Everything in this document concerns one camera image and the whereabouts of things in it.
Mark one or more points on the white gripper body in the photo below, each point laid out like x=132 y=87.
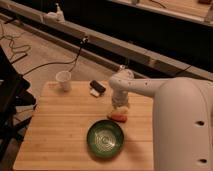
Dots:
x=119 y=98

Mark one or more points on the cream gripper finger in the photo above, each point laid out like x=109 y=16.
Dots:
x=118 y=111

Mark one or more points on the red-orange pepper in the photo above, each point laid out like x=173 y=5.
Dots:
x=117 y=117

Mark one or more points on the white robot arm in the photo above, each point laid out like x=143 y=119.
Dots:
x=181 y=119

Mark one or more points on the black and white sponge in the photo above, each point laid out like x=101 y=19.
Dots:
x=96 y=89

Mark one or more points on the green bowl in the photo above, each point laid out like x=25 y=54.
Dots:
x=105 y=139

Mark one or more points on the white paper cup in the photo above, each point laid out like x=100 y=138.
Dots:
x=64 y=78

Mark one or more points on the white device on rail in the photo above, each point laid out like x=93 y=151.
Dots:
x=58 y=15

